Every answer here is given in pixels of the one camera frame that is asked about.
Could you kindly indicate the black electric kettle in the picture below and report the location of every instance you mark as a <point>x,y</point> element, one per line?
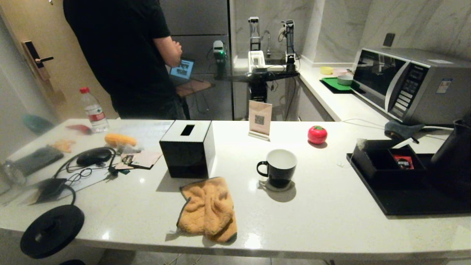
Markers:
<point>456,158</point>

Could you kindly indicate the black background robot arm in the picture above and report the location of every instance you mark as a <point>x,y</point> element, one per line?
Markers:
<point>289,40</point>

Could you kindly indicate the beige QR code sign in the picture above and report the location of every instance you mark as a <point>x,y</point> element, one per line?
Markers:
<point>259,117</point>

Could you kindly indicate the black tissue box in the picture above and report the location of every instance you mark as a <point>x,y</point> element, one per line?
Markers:
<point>187,158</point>

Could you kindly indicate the round grey coaster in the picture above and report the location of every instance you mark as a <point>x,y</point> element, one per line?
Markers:
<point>263,185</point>

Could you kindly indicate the small wooden side table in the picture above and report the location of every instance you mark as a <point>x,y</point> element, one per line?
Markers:
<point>195,87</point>

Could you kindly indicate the black mug white inside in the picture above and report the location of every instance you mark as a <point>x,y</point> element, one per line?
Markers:
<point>279,176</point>

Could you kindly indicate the black background shelf board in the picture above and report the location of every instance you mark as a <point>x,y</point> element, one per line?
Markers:
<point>265,77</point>

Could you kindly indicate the white plastic stand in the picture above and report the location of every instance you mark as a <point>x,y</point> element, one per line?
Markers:
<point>255,60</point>

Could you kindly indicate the red tomato toy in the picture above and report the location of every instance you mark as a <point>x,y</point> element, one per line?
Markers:
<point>317,135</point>

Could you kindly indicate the orange fluffy towel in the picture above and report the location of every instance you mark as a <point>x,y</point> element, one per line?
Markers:
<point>208,209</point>

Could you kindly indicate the laptop with blue screen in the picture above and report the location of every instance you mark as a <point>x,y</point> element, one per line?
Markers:
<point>183,69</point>

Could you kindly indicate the device with green light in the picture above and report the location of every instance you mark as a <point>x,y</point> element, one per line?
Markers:
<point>219,51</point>

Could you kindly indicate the pink flat packet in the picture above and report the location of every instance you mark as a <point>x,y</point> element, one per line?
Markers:
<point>147,159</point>

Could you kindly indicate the chrome faucet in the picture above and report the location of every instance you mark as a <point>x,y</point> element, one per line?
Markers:
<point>266,36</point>

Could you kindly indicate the green board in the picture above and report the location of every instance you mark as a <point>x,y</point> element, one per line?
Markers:
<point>333,84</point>

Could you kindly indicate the yellow bowl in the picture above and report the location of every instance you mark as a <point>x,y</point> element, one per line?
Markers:
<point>326,70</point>

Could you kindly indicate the yellow corn cob toy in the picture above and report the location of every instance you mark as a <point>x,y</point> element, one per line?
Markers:
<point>119,140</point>

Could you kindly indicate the pink bowl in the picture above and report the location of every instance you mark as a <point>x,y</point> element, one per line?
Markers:
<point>339,71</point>

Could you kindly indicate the grey green bowl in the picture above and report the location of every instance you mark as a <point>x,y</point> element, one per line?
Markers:
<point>344,80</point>

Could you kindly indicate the person in black shirt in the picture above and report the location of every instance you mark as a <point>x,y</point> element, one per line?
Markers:
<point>121,55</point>

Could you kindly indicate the black compartment organizer box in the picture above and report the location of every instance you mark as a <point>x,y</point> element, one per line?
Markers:
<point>371,162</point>

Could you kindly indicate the clear water bottle red cap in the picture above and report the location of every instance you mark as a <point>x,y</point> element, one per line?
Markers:
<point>95,114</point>

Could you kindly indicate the black computer mouse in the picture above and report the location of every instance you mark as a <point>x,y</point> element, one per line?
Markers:
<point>94,157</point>

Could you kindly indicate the grey blue rag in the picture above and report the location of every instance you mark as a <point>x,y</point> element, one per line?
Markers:
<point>400,129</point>

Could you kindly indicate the white stick sachet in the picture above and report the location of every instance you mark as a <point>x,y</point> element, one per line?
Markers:
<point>404,142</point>

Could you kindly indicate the red sachet packet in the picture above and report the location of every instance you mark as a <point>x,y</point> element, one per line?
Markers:
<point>403,162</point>

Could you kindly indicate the orange fries toy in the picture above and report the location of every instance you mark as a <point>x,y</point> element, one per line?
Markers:
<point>63,145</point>

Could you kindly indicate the large black serving tray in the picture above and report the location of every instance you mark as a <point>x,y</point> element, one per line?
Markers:
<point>404,200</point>

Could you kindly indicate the silver microwave oven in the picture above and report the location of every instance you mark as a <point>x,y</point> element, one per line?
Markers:
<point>423,92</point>

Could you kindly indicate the dark green card box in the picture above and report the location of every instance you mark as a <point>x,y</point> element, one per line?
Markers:
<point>51,188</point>

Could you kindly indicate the black round kettle base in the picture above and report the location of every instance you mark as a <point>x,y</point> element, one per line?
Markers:
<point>62,221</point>

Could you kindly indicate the teal round object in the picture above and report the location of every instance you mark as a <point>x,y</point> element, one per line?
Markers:
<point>36,124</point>

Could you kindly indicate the wooden door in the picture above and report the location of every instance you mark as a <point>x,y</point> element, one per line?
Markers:
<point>44,55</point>

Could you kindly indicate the black rounded floor object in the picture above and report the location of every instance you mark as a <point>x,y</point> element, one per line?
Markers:
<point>71,262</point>

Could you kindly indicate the dark wall socket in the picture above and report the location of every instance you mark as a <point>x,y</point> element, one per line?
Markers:
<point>388,39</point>

